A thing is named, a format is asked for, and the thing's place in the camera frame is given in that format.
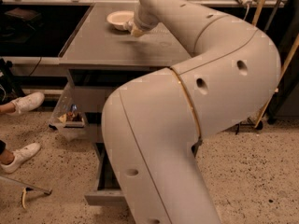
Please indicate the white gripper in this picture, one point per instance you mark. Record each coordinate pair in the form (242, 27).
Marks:
(139, 24)

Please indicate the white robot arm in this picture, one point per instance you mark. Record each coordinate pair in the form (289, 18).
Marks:
(233, 70)

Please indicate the grey drawer cabinet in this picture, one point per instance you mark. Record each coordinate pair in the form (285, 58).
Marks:
(109, 47)

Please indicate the grey top drawer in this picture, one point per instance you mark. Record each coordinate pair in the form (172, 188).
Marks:
(90, 88)

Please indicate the grey drawer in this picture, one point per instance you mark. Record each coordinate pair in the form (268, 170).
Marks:
(107, 191)
(90, 88)
(93, 126)

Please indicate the grey middle drawer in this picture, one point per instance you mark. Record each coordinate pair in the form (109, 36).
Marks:
(93, 126)

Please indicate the grey bottom drawer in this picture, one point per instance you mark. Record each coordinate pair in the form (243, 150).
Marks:
(107, 191)

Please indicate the white paper bowl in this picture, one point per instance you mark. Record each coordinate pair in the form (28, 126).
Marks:
(119, 18)

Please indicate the clear plastic trash bag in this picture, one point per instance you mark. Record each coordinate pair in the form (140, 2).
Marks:
(66, 118)

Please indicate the upper white sneaker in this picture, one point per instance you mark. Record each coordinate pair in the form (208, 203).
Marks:
(25, 104)

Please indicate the white sneaker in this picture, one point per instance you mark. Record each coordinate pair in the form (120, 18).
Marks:
(20, 156)
(25, 104)

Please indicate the black equipment at left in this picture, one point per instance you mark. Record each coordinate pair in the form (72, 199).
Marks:
(11, 81)

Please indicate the lower white sneaker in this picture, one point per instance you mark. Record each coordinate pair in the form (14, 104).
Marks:
(20, 156)

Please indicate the yellow wooden ladder frame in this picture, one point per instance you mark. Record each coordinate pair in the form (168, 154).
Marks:
(258, 122)

